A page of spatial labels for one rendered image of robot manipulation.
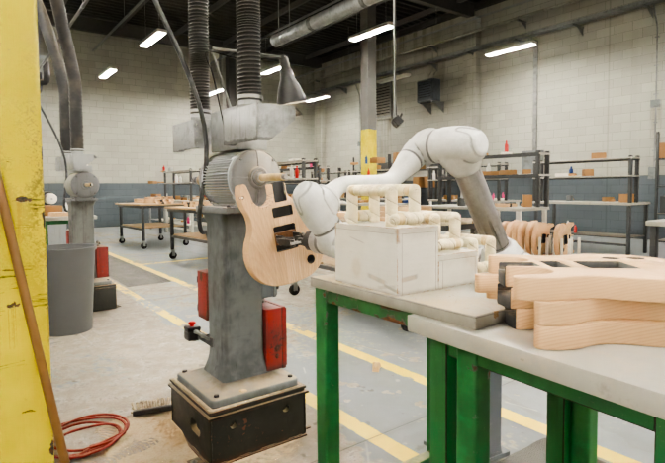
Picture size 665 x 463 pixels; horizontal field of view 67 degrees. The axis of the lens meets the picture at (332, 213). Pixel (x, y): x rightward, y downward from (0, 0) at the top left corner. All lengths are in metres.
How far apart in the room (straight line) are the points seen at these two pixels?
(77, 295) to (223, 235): 2.53
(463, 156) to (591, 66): 11.96
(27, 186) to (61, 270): 3.04
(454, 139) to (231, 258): 1.16
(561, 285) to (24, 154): 1.40
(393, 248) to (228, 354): 1.37
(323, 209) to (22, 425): 1.06
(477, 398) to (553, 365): 0.26
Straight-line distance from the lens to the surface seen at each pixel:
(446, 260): 1.40
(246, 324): 2.49
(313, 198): 1.58
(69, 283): 4.69
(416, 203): 1.36
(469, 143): 1.83
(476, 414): 1.21
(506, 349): 1.05
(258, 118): 1.96
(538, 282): 1.02
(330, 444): 1.71
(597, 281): 1.08
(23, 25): 1.71
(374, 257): 1.34
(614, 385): 0.95
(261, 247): 1.92
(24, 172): 1.65
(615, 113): 13.32
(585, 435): 1.69
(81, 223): 5.59
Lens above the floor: 1.21
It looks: 3 degrees down
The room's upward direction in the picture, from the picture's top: 1 degrees counter-clockwise
